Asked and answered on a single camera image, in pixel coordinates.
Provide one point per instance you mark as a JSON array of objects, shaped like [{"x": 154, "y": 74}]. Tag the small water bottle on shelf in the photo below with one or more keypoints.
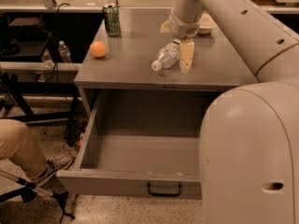
[{"x": 64, "y": 52}]

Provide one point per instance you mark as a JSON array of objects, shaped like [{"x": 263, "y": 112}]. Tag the black drawer handle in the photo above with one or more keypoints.
[{"x": 164, "y": 191}]

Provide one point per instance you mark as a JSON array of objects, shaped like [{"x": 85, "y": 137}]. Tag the dark side table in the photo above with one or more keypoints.
[{"x": 23, "y": 38}]

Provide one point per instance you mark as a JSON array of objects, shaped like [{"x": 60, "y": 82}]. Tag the white bowl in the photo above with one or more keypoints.
[{"x": 207, "y": 24}]

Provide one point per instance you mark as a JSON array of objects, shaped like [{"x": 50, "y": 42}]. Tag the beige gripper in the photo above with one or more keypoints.
[{"x": 184, "y": 28}]

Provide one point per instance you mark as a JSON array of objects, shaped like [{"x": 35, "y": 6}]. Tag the open grey top drawer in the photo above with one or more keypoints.
[{"x": 138, "y": 137}]

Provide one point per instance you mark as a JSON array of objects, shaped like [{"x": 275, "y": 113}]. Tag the person's leg in khaki trousers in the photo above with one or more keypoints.
[{"x": 19, "y": 146}]

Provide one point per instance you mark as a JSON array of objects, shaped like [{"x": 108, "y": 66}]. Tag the orange ball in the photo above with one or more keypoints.
[{"x": 98, "y": 49}]

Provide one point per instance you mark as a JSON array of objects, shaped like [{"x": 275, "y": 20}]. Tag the grey sneaker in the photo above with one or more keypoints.
[{"x": 53, "y": 166}]

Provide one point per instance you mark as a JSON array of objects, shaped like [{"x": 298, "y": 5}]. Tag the grey cabinet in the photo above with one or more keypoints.
[{"x": 122, "y": 86}]

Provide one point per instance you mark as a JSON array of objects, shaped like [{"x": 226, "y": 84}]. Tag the black tripod stand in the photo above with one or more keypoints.
[{"x": 22, "y": 202}]

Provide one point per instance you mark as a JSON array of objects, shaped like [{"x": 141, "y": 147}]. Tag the green drink can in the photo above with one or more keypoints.
[{"x": 112, "y": 19}]

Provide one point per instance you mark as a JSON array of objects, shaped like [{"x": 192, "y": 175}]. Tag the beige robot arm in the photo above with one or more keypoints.
[{"x": 249, "y": 138}]

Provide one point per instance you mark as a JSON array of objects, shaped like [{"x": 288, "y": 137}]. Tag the clear blue-label plastic bottle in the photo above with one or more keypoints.
[{"x": 167, "y": 56}]

